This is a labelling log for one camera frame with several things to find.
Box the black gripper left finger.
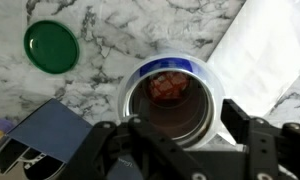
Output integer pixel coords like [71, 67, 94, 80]
[128, 117, 210, 180]

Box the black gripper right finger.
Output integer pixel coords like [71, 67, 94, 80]
[221, 99, 279, 180]

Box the clear plastic cup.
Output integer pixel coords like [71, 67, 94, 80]
[116, 54, 224, 148]

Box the blue cardboard box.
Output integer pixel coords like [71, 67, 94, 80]
[0, 99, 92, 180]

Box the white folded paper napkin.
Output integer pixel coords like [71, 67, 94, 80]
[208, 0, 300, 116]

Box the green round lid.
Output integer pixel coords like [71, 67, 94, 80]
[23, 20, 80, 74]

